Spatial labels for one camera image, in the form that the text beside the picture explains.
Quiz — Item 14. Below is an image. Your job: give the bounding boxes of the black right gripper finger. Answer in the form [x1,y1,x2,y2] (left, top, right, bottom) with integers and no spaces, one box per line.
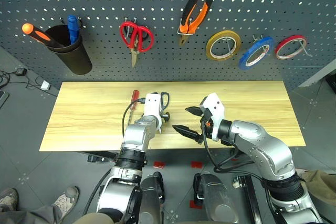
[185,106,205,117]
[171,124,203,145]

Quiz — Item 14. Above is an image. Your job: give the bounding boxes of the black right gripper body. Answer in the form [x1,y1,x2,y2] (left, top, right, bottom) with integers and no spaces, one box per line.
[198,107,214,145]

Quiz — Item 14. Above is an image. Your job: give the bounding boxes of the yellow tape roll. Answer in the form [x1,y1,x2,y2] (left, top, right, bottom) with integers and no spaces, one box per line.
[205,30,242,62]

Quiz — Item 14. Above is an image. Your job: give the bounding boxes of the blue tape roll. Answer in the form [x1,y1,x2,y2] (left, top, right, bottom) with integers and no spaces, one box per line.
[238,37,275,71]

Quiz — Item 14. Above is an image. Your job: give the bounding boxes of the dark grey perforated pegboard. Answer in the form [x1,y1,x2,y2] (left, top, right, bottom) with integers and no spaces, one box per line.
[0,0,336,89]

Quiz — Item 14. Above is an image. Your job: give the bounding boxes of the red tape roll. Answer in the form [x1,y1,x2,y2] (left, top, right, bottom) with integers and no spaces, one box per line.
[274,35,308,61]

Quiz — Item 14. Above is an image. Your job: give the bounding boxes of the grey pegboard side panel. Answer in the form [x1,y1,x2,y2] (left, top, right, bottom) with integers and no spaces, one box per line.
[297,58,336,88]

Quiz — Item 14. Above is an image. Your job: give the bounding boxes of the dark rounded robot leg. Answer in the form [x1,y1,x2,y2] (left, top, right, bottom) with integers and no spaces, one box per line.
[193,172,240,224]
[138,171,165,224]

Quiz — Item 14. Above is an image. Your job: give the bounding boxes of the orange and black pliers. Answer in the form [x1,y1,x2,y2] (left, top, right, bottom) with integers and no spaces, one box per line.
[178,0,215,47]

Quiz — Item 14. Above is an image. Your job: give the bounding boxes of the silver scissors hook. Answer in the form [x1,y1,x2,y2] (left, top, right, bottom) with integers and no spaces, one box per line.
[124,17,138,39]

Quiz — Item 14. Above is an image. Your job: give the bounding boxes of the black cup holder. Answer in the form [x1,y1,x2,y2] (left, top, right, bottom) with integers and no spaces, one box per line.
[45,24,93,76]

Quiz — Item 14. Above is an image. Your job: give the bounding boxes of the olive trouser leg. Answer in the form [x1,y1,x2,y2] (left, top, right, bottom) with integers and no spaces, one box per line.
[296,168,336,205]

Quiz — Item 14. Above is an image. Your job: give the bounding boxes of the grey hiking shoe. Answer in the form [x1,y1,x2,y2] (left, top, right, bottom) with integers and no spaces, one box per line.
[50,186,80,216]
[0,187,19,212]

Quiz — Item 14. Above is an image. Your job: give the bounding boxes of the orange and black screwdriver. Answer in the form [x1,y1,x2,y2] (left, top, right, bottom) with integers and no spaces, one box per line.
[21,23,65,49]

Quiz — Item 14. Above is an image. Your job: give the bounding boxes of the grey trouser leg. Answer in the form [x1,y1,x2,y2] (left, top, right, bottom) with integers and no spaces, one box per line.
[0,204,64,224]

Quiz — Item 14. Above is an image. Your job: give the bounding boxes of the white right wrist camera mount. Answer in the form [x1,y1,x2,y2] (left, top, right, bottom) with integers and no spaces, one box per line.
[198,92,226,142]

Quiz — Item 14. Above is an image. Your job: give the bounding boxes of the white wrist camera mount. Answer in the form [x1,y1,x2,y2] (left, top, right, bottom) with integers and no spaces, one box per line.
[143,92,163,117]
[198,92,226,142]

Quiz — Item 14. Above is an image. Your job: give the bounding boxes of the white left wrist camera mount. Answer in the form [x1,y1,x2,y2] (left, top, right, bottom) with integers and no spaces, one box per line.
[143,92,163,117]

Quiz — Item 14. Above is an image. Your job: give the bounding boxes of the grey handled scissors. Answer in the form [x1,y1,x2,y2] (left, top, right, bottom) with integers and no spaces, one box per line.
[156,91,171,134]

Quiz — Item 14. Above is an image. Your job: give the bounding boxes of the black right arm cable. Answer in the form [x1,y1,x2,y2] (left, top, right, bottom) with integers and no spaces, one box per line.
[201,119,263,183]

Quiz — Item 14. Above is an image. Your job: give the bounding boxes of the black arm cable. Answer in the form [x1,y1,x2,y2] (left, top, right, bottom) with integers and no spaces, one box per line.
[201,119,263,183]
[121,98,145,142]

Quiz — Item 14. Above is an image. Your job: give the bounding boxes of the red handled screwdriver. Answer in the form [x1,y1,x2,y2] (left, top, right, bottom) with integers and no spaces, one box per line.
[127,90,140,126]

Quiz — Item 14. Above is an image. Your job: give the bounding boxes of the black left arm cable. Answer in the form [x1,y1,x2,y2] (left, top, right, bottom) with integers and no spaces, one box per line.
[121,98,145,142]

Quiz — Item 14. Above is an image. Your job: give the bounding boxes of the red handled scissors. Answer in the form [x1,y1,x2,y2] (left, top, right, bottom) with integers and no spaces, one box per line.
[119,21,155,68]

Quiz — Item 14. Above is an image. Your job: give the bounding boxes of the black table frame bracket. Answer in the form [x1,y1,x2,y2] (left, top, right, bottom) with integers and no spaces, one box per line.
[87,150,118,164]

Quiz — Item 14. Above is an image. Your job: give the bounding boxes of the silver wire pliers holder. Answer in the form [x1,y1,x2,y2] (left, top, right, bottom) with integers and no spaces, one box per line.
[177,17,196,36]

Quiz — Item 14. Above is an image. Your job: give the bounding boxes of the black metal rail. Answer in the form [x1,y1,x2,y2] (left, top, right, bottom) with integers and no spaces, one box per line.
[237,175,262,224]

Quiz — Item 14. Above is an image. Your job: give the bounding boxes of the black left shoulder cable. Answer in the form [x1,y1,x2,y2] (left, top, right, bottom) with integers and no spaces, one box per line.
[82,169,111,216]

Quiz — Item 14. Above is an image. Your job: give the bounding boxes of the blue handled screwdriver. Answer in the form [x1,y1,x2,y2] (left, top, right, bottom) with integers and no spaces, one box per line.
[67,15,80,45]

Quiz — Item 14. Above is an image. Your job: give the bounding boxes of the black floor cable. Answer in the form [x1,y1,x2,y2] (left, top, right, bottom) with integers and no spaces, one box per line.
[0,69,59,97]

